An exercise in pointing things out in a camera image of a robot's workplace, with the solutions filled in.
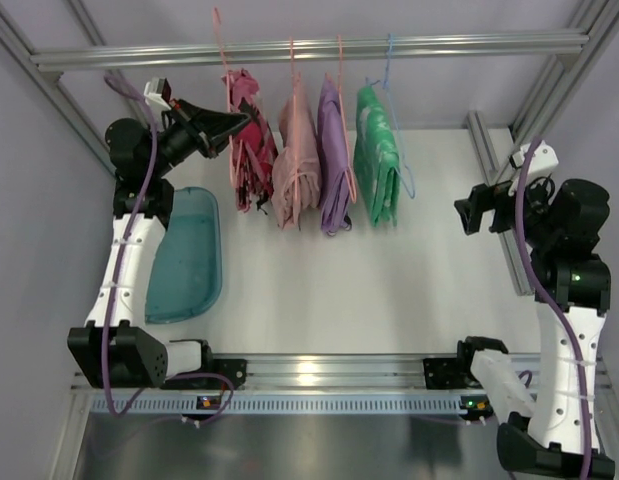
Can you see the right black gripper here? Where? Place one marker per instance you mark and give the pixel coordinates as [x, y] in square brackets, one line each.
[486, 206]

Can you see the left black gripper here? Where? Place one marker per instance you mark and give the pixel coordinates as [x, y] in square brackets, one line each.
[193, 129]

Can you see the pink patterned trousers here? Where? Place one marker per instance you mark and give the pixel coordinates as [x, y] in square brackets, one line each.
[253, 150]

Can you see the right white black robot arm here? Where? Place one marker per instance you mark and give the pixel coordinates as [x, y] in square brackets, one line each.
[550, 432]

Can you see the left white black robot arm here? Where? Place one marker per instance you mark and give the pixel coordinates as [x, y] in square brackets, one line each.
[113, 349]

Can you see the light pink trousers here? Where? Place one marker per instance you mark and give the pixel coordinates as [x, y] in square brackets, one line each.
[282, 169]

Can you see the green patterned trousers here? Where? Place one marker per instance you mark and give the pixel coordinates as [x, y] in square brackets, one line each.
[376, 159]

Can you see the purple trousers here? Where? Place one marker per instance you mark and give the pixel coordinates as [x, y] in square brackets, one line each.
[334, 161]

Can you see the teal plastic bin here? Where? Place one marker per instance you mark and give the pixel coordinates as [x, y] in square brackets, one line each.
[186, 278]

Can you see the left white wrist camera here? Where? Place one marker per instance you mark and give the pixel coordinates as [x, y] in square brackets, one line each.
[157, 93]

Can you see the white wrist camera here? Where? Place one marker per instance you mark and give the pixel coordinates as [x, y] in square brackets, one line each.
[157, 93]
[544, 162]

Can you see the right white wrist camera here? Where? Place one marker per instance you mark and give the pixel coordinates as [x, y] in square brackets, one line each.
[544, 162]

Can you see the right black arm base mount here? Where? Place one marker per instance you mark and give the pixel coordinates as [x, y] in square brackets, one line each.
[448, 373]

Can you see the aluminium hanging rail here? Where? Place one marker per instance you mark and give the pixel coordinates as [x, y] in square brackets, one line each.
[536, 42]

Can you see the aluminium frame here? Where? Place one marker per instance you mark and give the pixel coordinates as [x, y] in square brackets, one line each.
[414, 288]

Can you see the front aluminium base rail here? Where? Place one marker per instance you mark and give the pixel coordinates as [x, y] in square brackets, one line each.
[336, 374]

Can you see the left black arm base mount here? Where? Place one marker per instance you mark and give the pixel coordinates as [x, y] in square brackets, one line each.
[235, 369]

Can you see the slotted grey cable duct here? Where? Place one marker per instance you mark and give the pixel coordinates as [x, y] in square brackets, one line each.
[261, 404]

